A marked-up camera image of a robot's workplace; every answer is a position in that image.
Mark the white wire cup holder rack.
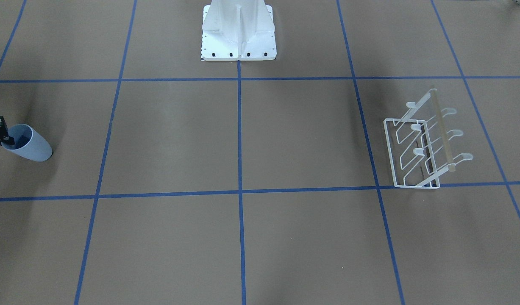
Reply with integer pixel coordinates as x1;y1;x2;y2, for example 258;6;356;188
383;87;474;189

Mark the light blue plastic cup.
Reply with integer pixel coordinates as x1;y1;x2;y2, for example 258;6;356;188
1;124;53;162

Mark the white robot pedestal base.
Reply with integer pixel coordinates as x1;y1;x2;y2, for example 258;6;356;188
200;0;277;61

